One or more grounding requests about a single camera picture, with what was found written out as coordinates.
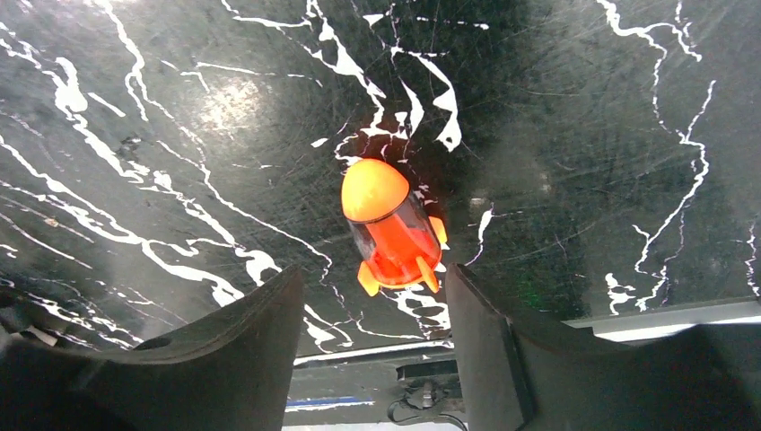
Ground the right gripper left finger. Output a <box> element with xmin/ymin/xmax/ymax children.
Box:
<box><xmin>1</xmin><ymin>266</ymin><xmax>304</xmax><ymax>430</ymax></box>

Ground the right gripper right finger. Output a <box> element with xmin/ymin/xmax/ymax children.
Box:
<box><xmin>444</xmin><ymin>264</ymin><xmax>760</xmax><ymax>430</ymax></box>

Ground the orange small toy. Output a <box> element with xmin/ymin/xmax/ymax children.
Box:
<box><xmin>340</xmin><ymin>158</ymin><xmax>448</xmax><ymax>296</ymax></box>

